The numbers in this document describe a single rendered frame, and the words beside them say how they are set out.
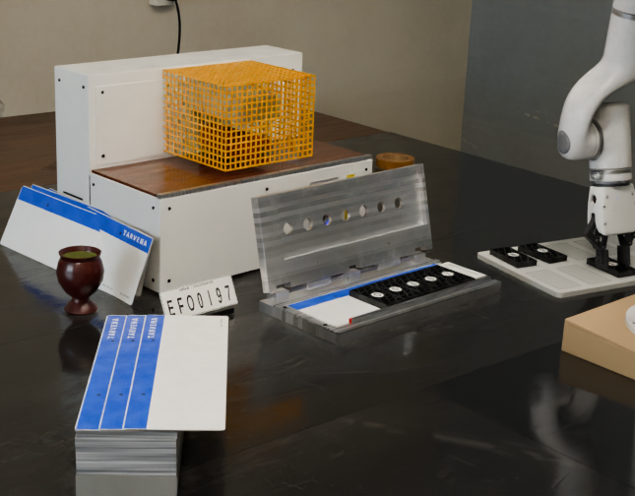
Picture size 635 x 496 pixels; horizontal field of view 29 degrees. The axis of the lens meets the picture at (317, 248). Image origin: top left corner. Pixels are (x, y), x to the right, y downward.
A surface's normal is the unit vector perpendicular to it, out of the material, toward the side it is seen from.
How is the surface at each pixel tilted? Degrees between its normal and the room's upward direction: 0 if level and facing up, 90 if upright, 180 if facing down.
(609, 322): 4
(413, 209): 76
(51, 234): 63
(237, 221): 90
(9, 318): 0
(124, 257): 69
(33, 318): 0
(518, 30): 90
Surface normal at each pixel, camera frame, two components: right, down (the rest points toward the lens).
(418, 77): 0.65, 0.26
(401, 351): 0.04, -0.95
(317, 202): 0.67, 0.02
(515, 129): -0.76, 0.17
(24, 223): -0.61, -0.26
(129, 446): 0.06, 0.31
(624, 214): 0.48, 0.08
